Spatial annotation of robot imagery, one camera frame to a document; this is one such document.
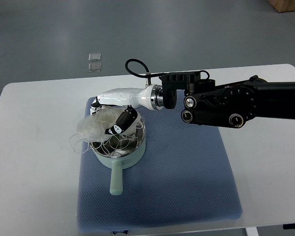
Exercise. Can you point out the upper clear floor tile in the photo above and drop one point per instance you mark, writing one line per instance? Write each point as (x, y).
(94, 57)

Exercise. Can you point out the mint green steel pot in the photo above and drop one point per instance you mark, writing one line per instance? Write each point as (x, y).
(118, 164)

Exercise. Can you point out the white vermicelli bundle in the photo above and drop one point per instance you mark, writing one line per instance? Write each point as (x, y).
(91, 134)

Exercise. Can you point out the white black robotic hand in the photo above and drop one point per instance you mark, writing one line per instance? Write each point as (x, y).
(130, 98)

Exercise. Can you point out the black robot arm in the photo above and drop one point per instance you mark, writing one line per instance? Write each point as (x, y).
(229, 105)

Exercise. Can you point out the brown cardboard box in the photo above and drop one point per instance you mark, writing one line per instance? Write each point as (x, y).
(283, 5)

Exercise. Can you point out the blue quilted mat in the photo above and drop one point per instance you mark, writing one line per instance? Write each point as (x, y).
(183, 177)

